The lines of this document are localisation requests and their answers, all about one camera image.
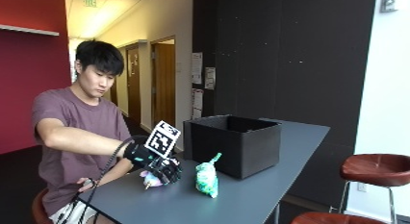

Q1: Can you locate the white marker cube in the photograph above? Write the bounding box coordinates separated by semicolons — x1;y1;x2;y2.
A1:
144;120;182;160

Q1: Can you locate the black open box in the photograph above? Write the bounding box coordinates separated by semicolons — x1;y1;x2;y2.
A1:
182;113;283;180

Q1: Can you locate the white wall shelf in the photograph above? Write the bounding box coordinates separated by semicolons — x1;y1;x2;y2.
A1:
0;23;60;37

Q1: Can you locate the white paper notice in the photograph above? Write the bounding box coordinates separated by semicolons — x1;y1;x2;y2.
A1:
190;51;204;86
189;87;205;120
204;66;217;90

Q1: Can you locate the green and white soft toy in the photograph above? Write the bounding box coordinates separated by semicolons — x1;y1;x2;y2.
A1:
194;152;222;199

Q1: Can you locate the white wall device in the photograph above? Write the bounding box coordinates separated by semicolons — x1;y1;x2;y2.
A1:
379;0;399;13

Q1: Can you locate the the person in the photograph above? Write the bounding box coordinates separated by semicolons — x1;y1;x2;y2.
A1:
31;38;134;224

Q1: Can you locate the brown leather bar stool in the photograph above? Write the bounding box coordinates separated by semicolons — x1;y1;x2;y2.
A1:
327;153;410;224
290;212;389;224
31;187;54;224

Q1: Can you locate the black glove cable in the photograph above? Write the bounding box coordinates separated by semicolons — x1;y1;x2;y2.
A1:
56;137;137;224

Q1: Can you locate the pink and purple soft toy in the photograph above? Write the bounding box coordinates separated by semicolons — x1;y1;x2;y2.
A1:
140;170;164;190

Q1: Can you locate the wooden door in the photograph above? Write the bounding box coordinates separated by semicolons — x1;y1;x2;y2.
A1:
125;46;142;125
152;42;177;128

